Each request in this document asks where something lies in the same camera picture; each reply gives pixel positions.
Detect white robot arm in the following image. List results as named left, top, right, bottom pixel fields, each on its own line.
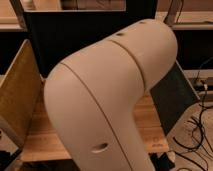
left=44, top=19, right=178, bottom=171

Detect black side panel right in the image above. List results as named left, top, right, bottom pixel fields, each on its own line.
left=150, top=62, right=200, bottom=136

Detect black back panel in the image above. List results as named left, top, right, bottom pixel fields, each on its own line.
left=24, top=0, right=158, bottom=77

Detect power strip on floor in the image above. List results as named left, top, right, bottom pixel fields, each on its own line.
left=193, top=78, right=213, bottom=91

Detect black floor cables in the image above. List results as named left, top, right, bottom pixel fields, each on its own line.
left=172, top=56, right=213, bottom=171

